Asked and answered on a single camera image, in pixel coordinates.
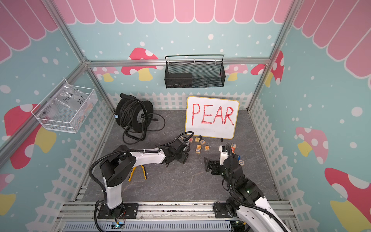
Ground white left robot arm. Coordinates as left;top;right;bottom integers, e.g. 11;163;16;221
88;131;194;219

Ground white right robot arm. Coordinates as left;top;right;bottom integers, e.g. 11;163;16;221
204;144;290;232

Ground whiteboard with red PEAR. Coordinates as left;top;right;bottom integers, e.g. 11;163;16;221
185;96;240;139

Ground yellow black pliers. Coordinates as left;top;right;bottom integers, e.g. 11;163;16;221
128;164;148;182

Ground black box in basket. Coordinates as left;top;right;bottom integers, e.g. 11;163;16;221
165;72;193;89

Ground black cable reel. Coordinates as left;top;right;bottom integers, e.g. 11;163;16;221
115;93;165;145

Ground black wire mesh basket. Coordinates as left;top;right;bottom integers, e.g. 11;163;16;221
165;54;226;88

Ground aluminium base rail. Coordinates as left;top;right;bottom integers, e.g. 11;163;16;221
52;200;299;232

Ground clear plastic wall bin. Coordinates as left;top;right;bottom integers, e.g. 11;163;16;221
31;79;98;133

